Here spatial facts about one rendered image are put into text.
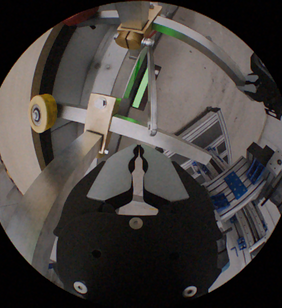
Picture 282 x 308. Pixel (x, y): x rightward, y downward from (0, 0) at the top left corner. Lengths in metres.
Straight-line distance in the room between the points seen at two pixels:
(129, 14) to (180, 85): 1.01
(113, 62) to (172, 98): 0.77
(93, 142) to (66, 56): 0.30
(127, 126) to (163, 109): 0.90
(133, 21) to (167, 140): 0.23
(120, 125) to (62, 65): 0.28
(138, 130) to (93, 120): 0.09
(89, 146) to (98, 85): 0.34
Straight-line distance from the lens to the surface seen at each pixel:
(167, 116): 1.09
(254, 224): 0.79
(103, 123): 0.19
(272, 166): 0.64
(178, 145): 0.21
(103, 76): 0.46
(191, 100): 1.17
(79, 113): 0.22
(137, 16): 0.19
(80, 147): 0.15
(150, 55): 0.17
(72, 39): 0.39
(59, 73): 0.36
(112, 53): 0.48
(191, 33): 0.26
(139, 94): 0.33
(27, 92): 0.29
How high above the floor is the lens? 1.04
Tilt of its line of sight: 58 degrees down
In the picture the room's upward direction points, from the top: 178 degrees counter-clockwise
